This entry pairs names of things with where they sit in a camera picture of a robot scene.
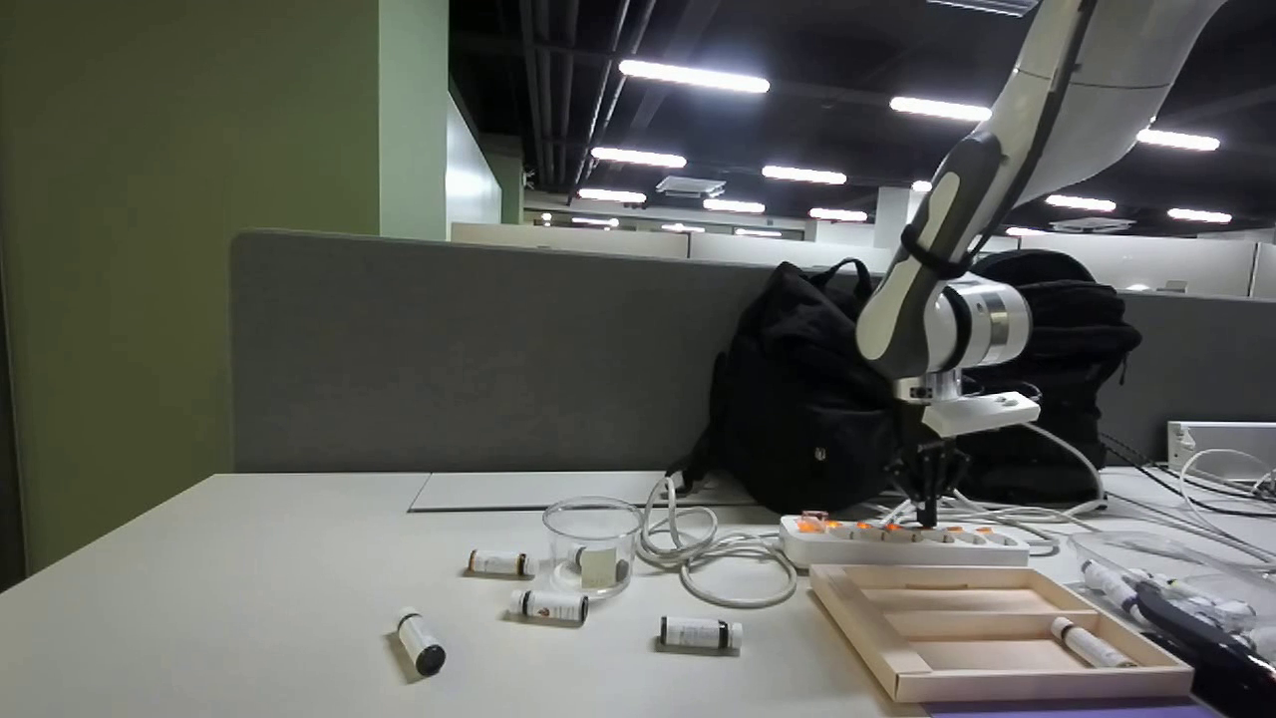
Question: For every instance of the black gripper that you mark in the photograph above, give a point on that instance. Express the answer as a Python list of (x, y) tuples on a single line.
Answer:
[(931, 463)]

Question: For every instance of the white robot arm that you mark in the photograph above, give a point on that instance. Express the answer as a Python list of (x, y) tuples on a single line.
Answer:
[(1022, 144)]

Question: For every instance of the white power strip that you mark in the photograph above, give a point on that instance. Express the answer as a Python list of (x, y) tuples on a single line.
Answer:
[(905, 543)]

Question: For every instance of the wooden two-compartment tray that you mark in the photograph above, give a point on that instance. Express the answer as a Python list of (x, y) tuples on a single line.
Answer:
[(991, 635)]

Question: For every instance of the black backpack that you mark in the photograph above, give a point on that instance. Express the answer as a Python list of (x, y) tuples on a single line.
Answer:
[(813, 383)]

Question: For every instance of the small white bottle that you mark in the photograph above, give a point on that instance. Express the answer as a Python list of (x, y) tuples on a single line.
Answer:
[(501, 564), (551, 609), (599, 564), (697, 633), (1087, 645)]

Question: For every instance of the purple mat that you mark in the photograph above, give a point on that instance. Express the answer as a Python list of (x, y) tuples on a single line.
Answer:
[(1064, 712)]

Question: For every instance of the ceiling light strip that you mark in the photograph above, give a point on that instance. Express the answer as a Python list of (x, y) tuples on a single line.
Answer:
[(693, 76), (641, 157), (805, 172), (1080, 203), (1198, 213), (1177, 139), (938, 108)]

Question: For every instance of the small clear plastic cup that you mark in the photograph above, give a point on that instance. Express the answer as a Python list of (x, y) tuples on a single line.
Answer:
[(586, 539)]

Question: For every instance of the flat grey board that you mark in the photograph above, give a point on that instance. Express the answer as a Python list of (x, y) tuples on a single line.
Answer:
[(531, 492)]

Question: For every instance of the grey desk partition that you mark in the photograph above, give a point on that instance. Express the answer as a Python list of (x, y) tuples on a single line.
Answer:
[(463, 354)]

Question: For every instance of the white bottle with black cap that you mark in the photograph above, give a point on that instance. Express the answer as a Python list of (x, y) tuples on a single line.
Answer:
[(422, 645)]

